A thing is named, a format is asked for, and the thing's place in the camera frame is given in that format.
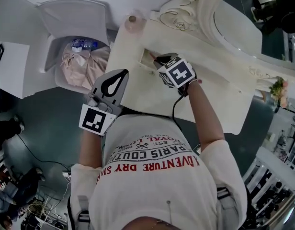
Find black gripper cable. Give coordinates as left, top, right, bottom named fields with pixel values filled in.
left=171, top=89, right=187, bottom=134

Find oval vanity mirror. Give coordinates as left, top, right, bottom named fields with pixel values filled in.
left=213, top=0, right=295, bottom=66

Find white storage shelves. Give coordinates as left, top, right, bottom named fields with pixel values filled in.
left=242, top=147, right=295, bottom=230

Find cream ornate dressing table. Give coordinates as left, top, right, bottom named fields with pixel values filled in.
left=105, top=0, right=295, bottom=136

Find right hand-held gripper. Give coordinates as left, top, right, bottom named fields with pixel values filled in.
left=153, top=53, right=197, bottom=97

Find white chair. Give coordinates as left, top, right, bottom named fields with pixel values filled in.
left=37, top=0, right=120, bottom=89

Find clear plastic water bottle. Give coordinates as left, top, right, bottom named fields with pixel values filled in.
left=70, top=38, right=99, bottom=50

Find pink artificial flowers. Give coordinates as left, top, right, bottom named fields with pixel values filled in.
left=269, top=76, right=290, bottom=109

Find person's white printed shirt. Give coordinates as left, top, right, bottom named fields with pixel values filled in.
left=68, top=113, right=249, bottom=230

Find pink clothes pile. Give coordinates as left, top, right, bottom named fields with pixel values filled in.
left=60, top=44, right=111, bottom=88

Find person's right hand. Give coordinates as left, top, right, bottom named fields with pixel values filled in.
left=189, top=78, right=203, bottom=90

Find white cabinet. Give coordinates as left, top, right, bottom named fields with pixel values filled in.
left=0, top=41, right=55, bottom=100

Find person's right forearm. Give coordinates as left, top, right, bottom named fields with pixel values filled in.
left=187, top=81, right=225, bottom=151

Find grey harness strap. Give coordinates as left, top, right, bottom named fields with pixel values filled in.
left=216, top=186, right=237, bottom=211
left=76, top=195, right=91, bottom=230

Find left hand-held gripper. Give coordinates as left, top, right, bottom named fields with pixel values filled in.
left=78, top=69, right=130, bottom=137

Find pink glass bottle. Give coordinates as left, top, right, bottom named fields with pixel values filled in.
left=124, top=15, right=142, bottom=32

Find white drawer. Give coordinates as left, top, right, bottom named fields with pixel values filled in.
left=137, top=47, right=177, bottom=81

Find person's left forearm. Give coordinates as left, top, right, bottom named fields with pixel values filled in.
left=77, top=130, right=108, bottom=175

